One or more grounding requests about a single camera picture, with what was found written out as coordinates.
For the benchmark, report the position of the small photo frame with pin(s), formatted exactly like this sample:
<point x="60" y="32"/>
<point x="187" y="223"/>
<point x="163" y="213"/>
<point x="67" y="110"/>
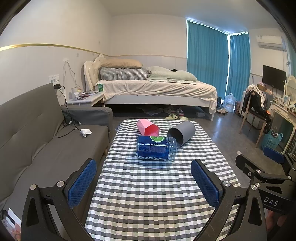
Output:
<point x="287" y="99"/>

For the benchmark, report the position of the grey cup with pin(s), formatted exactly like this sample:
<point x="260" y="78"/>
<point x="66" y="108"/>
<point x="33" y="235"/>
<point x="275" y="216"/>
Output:
<point x="183" y="132"/>

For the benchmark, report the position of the white dresser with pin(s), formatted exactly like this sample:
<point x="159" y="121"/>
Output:
<point x="283" y="120"/>

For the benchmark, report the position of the crumpled white tissue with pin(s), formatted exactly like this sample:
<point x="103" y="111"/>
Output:
<point x="85" y="132"/>

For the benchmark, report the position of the wide teal curtain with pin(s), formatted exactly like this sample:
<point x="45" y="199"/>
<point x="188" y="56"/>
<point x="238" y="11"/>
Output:
<point x="205" y="60"/>

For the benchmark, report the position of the pink cup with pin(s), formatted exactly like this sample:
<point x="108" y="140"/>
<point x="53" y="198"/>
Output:
<point x="148" y="128"/>

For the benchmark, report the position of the narrow teal curtain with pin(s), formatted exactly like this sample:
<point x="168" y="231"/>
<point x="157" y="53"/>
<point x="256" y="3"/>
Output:
<point x="239" y="64"/>

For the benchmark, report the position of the clear water jug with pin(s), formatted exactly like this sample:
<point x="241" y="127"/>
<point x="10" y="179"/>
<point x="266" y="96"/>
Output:
<point x="230" y="103"/>

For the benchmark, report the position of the grey sofa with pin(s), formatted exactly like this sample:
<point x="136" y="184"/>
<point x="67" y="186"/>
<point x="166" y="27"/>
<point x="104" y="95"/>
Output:
<point x="46" y="143"/>

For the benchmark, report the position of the light green blanket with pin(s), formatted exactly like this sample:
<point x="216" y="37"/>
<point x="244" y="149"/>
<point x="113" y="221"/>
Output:
<point x="173" y="74"/>

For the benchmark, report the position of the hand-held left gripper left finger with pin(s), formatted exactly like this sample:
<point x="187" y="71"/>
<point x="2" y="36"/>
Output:
<point x="83" y="183"/>

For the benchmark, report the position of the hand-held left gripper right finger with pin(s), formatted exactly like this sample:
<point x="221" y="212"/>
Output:
<point x="204" y="184"/>

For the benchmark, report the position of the blue drink can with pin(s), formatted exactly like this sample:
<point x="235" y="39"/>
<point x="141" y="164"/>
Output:
<point x="153" y="148"/>

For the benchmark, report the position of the white shoes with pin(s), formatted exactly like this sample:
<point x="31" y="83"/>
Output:
<point x="222" y="111"/>

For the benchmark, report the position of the white bedside table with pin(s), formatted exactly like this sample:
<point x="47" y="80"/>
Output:
<point x="89" y="99"/>

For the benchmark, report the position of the white wall socket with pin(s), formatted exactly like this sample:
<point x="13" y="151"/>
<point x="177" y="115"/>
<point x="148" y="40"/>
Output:
<point x="53" y="78"/>

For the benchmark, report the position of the black jacket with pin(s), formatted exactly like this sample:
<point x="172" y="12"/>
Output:
<point x="259" y="104"/>

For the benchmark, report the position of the checked folded quilt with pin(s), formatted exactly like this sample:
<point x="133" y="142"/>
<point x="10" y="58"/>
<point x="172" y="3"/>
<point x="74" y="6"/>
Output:
<point x="122" y="73"/>

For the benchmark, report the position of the grey checked tablecloth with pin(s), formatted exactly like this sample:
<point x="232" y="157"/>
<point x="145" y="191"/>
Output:
<point x="148" y="197"/>

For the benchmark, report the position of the white air conditioner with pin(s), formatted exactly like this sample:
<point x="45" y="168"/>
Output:
<point x="269" y="41"/>

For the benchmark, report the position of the white garment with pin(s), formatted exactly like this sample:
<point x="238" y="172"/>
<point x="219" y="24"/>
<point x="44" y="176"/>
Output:
<point x="257" y="90"/>

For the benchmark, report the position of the green can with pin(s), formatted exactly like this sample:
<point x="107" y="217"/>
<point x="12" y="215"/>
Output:
<point x="100" y="87"/>

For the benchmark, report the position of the bed with beige sheet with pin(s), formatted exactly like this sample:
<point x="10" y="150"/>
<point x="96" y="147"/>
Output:
<point x="161" y="92"/>

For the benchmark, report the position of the wooden chair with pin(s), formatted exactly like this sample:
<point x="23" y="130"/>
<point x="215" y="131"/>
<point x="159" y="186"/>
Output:
<point x="252" y="114"/>

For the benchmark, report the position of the white sneakers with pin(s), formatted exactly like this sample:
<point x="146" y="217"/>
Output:
<point x="180" y="112"/>

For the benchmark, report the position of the pale green slippers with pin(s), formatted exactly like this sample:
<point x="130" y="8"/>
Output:
<point x="171" y="116"/>

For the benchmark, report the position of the white headboard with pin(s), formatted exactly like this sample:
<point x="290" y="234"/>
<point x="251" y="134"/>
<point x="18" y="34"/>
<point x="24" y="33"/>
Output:
<point x="89" y="74"/>

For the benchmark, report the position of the beige pillow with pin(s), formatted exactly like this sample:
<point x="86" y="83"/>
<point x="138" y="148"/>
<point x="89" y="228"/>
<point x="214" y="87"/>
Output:
<point x="121" y="63"/>

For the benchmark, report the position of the black television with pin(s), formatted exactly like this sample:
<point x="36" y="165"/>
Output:
<point x="274" y="77"/>

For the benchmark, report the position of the printed paper bag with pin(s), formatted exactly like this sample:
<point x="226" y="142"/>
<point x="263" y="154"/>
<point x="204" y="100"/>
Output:
<point x="10" y="222"/>

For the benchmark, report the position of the round white mirror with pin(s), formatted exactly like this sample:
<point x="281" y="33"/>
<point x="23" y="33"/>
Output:
<point x="291" y="89"/>

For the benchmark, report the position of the person's right hand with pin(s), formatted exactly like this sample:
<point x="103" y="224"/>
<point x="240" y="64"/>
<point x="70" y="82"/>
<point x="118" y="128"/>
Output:
<point x="275" y="220"/>

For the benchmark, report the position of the blue laundry basket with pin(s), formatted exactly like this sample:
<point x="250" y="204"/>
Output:
<point x="271" y="141"/>

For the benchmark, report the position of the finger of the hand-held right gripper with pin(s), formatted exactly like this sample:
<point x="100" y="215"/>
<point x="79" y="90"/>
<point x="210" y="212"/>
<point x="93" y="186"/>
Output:
<point x="274" y="154"/>
<point x="254" y="172"/>

